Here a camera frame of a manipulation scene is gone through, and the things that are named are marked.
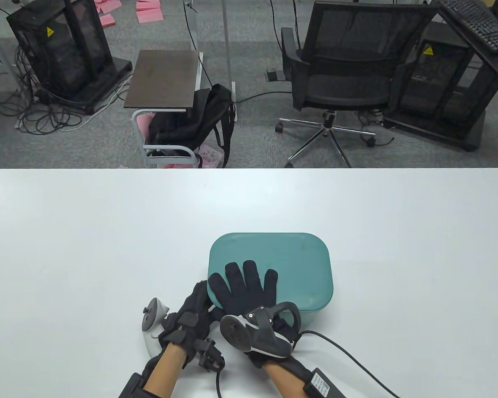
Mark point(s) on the person's left thumb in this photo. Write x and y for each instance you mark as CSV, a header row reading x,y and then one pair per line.
x,y
216,316

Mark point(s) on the person's right little finger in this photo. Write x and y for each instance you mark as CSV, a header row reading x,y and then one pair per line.
x,y
270,284

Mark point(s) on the person's right middle finger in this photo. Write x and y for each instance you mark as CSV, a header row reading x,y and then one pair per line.
x,y
233,280

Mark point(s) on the teal plastic box with lid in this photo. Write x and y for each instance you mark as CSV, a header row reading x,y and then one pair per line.
x,y
290,261

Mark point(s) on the person's right forearm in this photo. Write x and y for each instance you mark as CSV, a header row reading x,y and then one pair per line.
x,y
286,383

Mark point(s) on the person's left forearm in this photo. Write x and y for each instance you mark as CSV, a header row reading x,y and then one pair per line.
x,y
166,371

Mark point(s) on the person's left hand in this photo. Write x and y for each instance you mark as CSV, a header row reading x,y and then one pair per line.
x,y
184,321

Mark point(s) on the white controller on glove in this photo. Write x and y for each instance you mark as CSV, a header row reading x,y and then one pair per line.
x,y
151,325

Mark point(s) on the black box with white label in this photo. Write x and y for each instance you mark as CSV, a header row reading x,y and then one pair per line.
x,y
318,383

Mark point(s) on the pink printed packet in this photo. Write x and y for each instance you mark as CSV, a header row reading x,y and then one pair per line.
x,y
211,156

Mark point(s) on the black backpack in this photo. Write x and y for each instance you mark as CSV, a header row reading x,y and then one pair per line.
x,y
191,120

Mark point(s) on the pink bag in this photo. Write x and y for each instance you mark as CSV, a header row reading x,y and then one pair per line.
x,y
143,126

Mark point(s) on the side table with brown top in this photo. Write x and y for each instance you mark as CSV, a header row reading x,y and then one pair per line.
x,y
164,78

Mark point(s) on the black mesh office chair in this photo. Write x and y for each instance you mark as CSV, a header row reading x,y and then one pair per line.
x,y
344,83

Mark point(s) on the grey metal pole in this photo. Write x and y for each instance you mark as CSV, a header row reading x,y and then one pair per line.
x,y
227,49

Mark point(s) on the black mesh computer cage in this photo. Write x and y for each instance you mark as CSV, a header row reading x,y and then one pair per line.
x,y
62,54
444,91

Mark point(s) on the yellow warning sticker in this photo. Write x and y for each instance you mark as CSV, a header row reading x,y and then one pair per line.
x,y
428,51
50,32

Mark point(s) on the scattered pink papers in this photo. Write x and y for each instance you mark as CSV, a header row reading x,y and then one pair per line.
x,y
149,10

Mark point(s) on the black desk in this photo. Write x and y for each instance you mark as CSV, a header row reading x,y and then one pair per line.
x,y
487,62

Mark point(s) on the white desk leg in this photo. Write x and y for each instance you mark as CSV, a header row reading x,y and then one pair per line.
x,y
2,58

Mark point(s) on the black keyboard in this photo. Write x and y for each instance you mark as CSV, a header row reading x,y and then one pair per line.
x,y
477,20

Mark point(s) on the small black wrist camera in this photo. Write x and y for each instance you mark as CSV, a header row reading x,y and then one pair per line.
x,y
209,354

